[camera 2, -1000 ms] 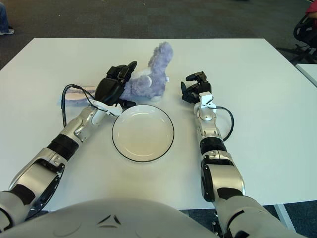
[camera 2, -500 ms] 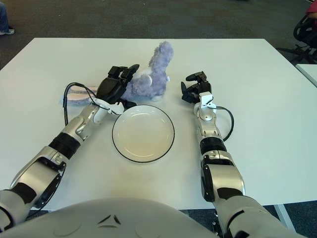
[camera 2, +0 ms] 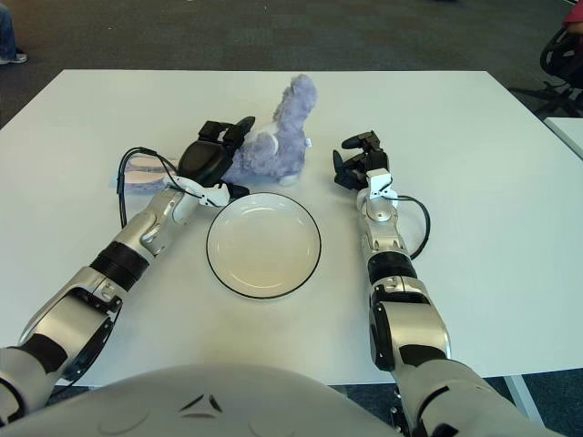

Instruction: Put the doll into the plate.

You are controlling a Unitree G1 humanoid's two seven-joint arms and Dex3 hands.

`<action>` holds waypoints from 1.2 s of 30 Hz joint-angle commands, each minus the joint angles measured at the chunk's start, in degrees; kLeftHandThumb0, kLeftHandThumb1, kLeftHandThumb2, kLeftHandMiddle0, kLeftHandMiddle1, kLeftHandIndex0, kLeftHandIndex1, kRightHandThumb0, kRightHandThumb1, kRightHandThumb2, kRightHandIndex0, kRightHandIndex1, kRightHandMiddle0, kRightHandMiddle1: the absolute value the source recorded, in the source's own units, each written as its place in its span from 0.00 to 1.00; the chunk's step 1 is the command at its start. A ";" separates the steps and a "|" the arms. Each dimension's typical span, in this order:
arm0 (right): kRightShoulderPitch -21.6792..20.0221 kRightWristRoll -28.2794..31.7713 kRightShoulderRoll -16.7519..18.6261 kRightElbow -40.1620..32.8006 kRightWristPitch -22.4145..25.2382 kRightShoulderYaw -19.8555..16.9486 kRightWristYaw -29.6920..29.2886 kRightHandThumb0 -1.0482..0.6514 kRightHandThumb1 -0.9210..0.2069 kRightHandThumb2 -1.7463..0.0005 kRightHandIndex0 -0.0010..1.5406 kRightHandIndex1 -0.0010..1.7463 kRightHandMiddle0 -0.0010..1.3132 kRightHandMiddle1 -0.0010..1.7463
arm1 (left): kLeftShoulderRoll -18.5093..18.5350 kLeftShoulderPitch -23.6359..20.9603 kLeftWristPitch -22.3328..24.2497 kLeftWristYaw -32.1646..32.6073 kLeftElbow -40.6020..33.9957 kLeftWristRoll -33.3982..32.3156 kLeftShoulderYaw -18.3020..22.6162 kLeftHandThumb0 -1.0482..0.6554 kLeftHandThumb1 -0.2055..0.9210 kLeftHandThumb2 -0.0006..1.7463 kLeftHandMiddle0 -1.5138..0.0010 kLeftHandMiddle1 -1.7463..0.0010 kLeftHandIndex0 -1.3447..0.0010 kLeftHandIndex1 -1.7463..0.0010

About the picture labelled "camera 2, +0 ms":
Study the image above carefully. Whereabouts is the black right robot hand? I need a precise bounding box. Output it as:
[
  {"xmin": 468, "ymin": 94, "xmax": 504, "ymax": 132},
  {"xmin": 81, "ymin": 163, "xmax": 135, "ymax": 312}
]
[{"xmin": 332, "ymin": 130, "xmax": 391, "ymax": 190}]

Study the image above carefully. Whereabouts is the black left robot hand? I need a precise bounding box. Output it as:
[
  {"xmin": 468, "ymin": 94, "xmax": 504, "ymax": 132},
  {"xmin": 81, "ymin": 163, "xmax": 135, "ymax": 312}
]
[{"xmin": 176, "ymin": 116, "xmax": 257, "ymax": 198}]

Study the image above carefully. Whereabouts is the purple plush bunny doll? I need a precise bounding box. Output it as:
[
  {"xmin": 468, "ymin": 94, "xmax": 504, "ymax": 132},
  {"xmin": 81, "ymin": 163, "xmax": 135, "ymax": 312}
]
[{"xmin": 107, "ymin": 74, "xmax": 319, "ymax": 195}]

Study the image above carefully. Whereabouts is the white plate with black rim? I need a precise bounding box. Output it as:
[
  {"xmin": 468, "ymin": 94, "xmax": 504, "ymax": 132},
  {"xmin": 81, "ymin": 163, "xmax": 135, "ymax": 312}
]
[{"xmin": 205, "ymin": 192, "xmax": 322, "ymax": 300}]

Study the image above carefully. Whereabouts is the white side table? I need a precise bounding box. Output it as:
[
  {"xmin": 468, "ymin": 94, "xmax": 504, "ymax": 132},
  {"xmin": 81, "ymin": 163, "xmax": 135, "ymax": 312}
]
[{"xmin": 545, "ymin": 117, "xmax": 583, "ymax": 160}]

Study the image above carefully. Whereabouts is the black office chair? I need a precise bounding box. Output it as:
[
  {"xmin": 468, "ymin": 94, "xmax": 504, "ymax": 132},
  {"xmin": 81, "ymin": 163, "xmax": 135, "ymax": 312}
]
[{"xmin": 509, "ymin": 26, "xmax": 583, "ymax": 120}]

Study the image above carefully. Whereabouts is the seated person in jeans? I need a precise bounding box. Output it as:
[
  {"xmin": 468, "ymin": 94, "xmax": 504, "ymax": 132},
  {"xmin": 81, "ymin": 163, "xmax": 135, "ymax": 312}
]
[{"xmin": 0, "ymin": 8, "xmax": 28, "ymax": 66}]

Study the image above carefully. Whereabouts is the grey robot torso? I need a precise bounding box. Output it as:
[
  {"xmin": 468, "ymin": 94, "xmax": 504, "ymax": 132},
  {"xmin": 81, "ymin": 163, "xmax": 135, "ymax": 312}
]
[{"xmin": 0, "ymin": 363, "xmax": 402, "ymax": 437}]

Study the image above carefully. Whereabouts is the person in red shirt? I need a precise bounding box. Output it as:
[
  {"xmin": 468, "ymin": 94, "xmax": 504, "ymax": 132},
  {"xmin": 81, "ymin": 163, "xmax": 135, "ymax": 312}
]
[{"xmin": 562, "ymin": 0, "xmax": 583, "ymax": 29}]

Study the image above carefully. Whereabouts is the white table leg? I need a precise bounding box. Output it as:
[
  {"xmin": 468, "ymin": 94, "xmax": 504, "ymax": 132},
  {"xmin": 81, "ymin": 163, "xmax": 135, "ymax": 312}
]
[{"xmin": 503, "ymin": 372, "xmax": 546, "ymax": 424}]

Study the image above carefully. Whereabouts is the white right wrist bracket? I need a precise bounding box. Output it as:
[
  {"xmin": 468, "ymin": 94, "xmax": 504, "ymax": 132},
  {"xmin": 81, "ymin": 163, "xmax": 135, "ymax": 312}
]
[{"xmin": 366, "ymin": 168, "xmax": 397, "ymax": 200}]

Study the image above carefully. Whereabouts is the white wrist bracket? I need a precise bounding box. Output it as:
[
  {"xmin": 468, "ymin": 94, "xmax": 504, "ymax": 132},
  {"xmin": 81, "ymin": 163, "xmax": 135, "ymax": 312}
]
[
  {"xmin": 166, "ymin": 175, "xmax": 231, "ymax": 208},
  {"xmin": 366, "ymin": 168, "xmax": 397, "ymax": 200}
]

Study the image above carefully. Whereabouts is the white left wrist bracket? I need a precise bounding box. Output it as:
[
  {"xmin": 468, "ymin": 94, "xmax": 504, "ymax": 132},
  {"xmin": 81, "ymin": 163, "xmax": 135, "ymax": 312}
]
[{"xmin": 166, "ymin": 175, "xmax": 231, "ymax": 208}]

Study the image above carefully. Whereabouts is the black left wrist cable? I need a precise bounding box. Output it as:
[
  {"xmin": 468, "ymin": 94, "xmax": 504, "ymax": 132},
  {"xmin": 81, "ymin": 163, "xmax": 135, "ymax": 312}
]
[{"xmin": 116, "ymin": 146, "xmax": 183, "ymax": 229}]

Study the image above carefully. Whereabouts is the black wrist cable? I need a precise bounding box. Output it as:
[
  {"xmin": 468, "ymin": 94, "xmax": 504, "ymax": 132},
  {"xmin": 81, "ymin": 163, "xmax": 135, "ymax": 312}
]
[
  {"xmin": 116, "ymin": 146, "xmax": 183, "ymax": 229},
  {"xmin": 394, "ymin": 194, "xmax": 432, "ymax": 260}
]

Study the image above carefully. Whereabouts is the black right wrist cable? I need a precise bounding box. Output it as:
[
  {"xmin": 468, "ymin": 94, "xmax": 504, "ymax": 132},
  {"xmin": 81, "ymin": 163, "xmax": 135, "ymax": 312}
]
[{"xmin": 394, "ymin": 194, "xmax": 432, "ymax": 260}]

